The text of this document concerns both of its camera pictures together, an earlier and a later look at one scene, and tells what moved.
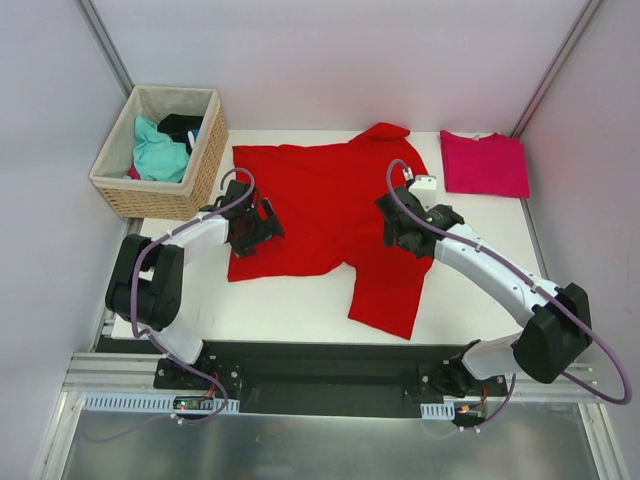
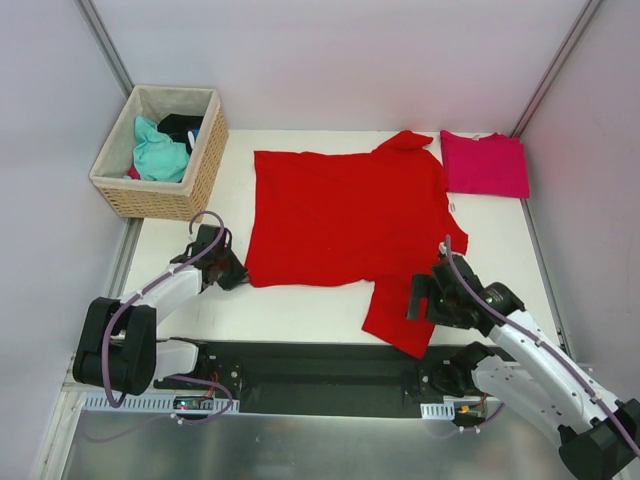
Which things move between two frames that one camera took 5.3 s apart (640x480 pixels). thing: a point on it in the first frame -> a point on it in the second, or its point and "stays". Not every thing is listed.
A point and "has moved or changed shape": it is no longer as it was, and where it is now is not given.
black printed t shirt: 182,128 stays
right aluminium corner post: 576,33 stays
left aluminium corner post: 106,44 stays
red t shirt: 325,198 has moved or changed shape
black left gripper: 263,220 -> 226,272
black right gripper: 395,215 -> 422,300
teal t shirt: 155,156 stays
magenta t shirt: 495,164 stays
